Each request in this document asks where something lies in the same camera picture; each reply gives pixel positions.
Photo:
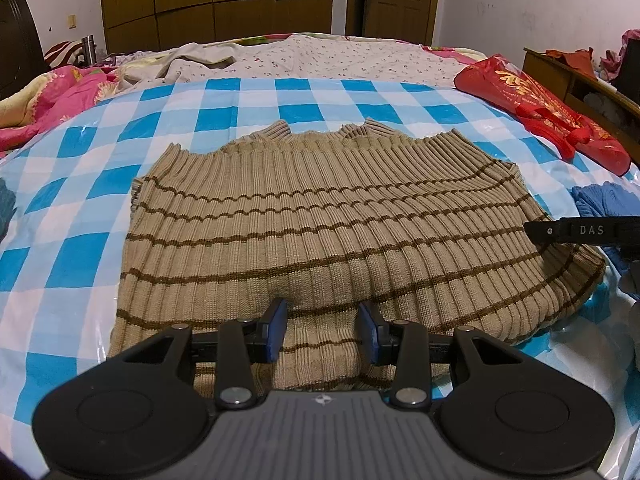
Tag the beige striped knit sweater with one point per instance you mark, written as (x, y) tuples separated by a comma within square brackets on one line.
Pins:
[(325, 230)]

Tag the wooden bedside shelf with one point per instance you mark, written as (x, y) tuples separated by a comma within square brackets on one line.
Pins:
[(550, 72)]

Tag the pink floral cloth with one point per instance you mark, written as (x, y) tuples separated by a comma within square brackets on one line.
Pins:
[(627, 47)]

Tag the dark teal cloth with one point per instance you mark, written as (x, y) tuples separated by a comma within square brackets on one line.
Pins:
[(6, 210)]

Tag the red fabric bag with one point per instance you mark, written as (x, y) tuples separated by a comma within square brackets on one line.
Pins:
[(530, 95)]

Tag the steel thermos bottle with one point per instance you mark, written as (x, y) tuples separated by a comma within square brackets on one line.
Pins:
[(89, 50)]

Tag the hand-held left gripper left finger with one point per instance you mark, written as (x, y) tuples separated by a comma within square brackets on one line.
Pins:
[(276, 332)]

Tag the wall socket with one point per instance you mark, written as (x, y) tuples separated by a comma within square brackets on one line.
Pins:
[(72, 21)]

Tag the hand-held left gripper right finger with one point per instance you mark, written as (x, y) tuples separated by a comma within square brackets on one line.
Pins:
[(368, 332)]

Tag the blue checkered plastic sheet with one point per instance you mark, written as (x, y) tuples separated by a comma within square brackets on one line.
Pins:
[(65, 240)]

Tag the dark wooden headboard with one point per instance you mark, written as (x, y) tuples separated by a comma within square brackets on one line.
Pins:
[(20, 45)]

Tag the beige cloth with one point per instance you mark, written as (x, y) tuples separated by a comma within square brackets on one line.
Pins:
[(190, 62)]

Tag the pink floral blanket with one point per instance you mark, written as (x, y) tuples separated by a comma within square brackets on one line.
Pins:
[(55, 95)]

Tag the blue knit cardigan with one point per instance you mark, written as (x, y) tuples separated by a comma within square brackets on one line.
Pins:
[(607, 202)]

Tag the red cloth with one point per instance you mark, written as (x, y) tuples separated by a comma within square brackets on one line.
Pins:
[(570, 60)]

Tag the floral white bedsheet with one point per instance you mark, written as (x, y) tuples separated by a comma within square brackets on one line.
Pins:
[(325, 57)]

